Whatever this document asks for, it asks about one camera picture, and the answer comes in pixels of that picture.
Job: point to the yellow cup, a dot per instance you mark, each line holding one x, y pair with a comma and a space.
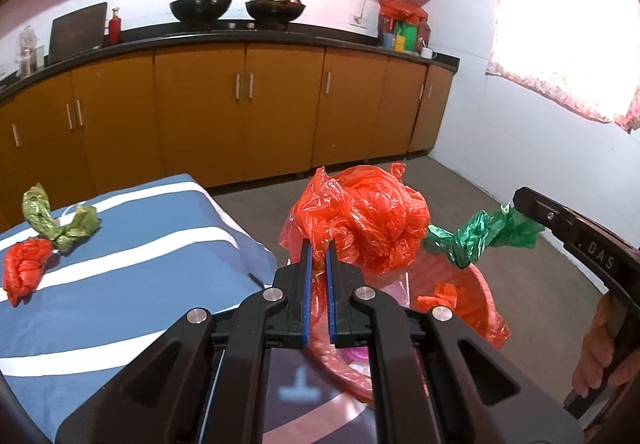
400, 43

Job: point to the wooden base cabinets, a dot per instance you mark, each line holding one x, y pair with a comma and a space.
200, 123

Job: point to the white wall socket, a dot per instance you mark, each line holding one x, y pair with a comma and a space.
360, 20

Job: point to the floral pink window curtain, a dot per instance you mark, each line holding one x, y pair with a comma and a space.
560, 23

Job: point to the blue white striped sheet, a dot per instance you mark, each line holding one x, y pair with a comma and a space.
150, 264

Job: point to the magenta plastic bag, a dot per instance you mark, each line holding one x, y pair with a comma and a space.
357, 355

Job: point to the red bottle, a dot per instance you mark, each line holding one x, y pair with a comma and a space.
115, 28

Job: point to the red bag on countertop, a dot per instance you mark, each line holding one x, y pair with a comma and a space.
400, 11

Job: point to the green plastic container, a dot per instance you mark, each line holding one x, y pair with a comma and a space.
410, 36

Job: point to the dark cutting board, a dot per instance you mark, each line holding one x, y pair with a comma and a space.
77, 33

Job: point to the black wok with lid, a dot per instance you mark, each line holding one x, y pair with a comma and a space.
275, 8

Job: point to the black countertop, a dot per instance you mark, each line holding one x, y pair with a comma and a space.
150, 36

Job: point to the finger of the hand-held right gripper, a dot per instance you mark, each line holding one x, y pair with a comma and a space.
540, 211

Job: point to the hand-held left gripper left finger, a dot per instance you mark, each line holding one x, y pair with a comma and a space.
306, 294

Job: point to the black open wok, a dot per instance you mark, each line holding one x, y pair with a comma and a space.
200, 8

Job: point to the blue cup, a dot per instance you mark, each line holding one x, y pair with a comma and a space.
388, 41

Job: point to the gas stove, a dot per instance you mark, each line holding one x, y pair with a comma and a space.
235, 25

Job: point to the red plastic bag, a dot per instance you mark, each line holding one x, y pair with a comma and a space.
25, 269
440, 296
370, 219

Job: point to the red lined plastic bin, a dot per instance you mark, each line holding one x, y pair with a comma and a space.
480, 304

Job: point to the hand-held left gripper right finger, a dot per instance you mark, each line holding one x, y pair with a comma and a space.
332, 294

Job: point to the olive green plastic bag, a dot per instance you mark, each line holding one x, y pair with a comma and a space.
55, 229

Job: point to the white mug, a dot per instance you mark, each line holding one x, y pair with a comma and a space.
427, 52

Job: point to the person's right hand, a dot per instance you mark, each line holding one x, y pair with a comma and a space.
597, 354

